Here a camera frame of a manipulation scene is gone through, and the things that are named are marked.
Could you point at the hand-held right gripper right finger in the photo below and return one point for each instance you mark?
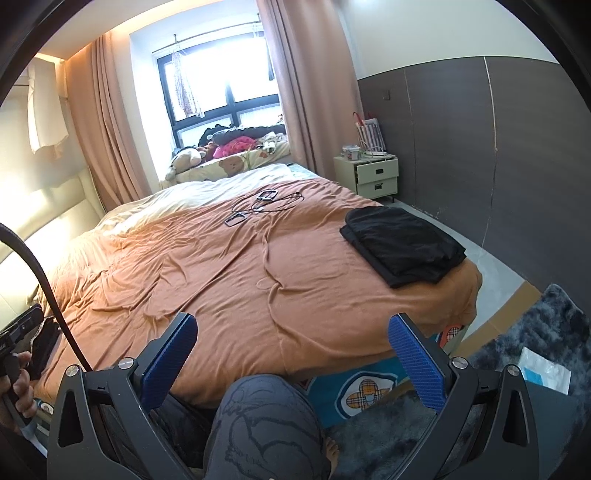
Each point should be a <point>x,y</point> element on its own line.
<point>418,364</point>

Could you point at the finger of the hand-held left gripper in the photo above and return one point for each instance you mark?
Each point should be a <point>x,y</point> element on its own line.
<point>44,344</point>

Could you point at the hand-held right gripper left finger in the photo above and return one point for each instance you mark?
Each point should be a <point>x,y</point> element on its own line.
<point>168,360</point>

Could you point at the black pants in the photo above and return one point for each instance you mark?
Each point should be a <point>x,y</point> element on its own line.
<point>401,244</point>

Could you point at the person's left hand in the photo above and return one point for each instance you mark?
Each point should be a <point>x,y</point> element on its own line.
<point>23,387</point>

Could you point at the orange blanket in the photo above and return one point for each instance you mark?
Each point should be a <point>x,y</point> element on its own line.
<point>231,286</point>

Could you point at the brown cardboard sheet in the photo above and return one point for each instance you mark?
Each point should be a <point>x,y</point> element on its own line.
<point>512,304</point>

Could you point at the person's leg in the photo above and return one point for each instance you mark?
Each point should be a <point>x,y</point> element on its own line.
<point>263,424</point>

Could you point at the grey shaggy rug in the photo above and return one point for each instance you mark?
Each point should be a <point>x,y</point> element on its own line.
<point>531,332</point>

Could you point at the cream padded headboard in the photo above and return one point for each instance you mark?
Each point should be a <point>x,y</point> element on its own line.
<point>46,207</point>

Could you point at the white plastic packet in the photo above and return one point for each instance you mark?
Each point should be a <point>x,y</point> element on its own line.
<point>545,369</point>

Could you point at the dark flat board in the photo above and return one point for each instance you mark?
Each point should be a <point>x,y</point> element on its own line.
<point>549,410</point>

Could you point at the cream bed sheet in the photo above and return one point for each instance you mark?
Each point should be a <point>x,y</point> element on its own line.
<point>184,198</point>

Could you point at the cream nightstand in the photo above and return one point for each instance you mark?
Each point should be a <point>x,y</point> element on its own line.
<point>376,173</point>

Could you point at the beige plush bear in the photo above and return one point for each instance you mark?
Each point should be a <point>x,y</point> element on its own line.
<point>184,159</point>

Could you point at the pink curtain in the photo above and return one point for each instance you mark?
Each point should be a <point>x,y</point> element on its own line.
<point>314,92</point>
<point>106,138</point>

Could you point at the white hanging garment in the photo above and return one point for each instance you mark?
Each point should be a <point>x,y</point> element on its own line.
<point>46,115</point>

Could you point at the pink cloth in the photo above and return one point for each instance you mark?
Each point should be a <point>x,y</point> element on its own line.
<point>233,147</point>

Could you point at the small containers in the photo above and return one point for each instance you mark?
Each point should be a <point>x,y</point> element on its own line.
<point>351,152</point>

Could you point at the striped bag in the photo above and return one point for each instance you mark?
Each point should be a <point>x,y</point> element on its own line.
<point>371,134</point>

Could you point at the dark clothes pile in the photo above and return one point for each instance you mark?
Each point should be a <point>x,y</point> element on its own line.
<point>240,131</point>

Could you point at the floral hanging garment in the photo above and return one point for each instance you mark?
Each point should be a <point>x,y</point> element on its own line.
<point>184,87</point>

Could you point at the black framed window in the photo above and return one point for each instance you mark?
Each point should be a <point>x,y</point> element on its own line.
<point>207,74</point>

